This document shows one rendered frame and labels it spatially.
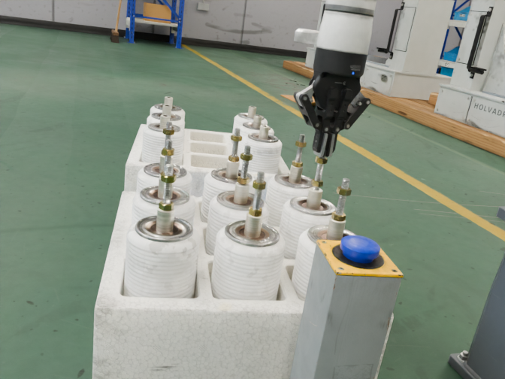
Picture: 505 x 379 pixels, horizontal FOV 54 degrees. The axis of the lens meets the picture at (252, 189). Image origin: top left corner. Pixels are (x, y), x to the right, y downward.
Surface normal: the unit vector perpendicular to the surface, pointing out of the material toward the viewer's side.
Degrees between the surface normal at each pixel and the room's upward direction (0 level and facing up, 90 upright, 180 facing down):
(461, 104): 90
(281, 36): 90
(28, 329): 0
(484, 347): 90
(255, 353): 90
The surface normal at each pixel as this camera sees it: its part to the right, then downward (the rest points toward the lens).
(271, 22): 0.30, 0.36
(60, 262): 0.14, -0.93
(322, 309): -0.98, -0.07
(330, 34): -0.65, 0.18
